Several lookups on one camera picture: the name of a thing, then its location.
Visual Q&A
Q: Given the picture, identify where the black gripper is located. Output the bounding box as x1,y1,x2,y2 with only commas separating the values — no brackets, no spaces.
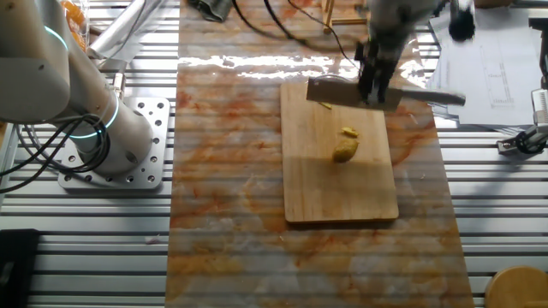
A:
354,38,402,107

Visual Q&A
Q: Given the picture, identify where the white film roll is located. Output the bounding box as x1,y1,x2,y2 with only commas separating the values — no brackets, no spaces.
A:
86,0,168,62

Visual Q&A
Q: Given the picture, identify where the orange marbled table mat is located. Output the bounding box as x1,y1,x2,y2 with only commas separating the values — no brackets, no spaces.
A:
164,0,476,308

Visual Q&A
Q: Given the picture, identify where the stack of white papers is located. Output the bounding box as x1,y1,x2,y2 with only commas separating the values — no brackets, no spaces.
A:
426,6,545,128

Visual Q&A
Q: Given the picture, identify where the wooden cutting board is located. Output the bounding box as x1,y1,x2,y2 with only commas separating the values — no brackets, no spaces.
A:
279,74,401,225

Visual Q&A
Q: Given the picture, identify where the camera on clamp mount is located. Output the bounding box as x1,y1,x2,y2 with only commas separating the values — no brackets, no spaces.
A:
495,88,548,157

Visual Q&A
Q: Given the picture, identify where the round wooden disc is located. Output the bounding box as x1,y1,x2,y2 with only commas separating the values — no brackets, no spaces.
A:
484,265,548,308

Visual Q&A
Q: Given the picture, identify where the steel cleaver knife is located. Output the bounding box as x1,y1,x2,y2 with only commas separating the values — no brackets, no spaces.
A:
305,75,468,114

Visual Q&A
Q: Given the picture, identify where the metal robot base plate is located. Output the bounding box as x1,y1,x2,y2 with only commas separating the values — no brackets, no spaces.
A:
57,96,172,191

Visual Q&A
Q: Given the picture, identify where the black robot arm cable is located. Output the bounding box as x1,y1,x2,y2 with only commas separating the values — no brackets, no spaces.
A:
229,0,363,72

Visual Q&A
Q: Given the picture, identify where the grey green cloth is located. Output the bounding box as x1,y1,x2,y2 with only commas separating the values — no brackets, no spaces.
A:
187,0,235,24

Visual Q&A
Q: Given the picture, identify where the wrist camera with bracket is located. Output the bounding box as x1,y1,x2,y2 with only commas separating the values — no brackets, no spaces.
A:
446,0,478,43

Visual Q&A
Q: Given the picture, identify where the wooden knife rack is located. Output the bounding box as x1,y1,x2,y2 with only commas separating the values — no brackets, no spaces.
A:
319,0,370,35

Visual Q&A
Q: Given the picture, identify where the clear plastic fruit package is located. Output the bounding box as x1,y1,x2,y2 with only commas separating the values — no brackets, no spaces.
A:
57,0,91,55

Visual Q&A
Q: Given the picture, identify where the black box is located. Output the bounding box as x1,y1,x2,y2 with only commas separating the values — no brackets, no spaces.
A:
0,228,42,308

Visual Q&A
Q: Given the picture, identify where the black base cable bundle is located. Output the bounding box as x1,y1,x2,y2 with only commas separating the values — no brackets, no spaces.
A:
0,111,113,194

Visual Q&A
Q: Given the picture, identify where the metal cylinder connector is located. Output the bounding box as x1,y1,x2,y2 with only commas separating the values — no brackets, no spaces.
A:
110,71,127,102

